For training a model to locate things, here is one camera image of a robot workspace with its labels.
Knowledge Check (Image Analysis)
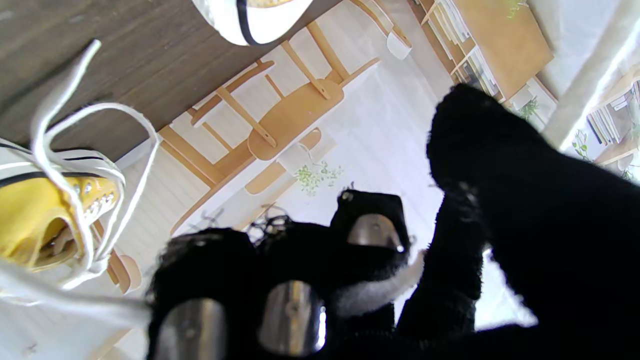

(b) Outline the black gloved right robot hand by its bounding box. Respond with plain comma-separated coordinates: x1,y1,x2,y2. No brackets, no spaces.
145,82,640,360

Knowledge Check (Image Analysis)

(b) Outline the yellow canvas sneaker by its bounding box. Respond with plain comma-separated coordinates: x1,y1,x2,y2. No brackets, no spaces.
191,0,315,47
0,139,126,281

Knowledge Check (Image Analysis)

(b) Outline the printed room scene backdrop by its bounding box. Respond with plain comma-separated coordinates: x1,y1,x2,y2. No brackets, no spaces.
0,0,640,360

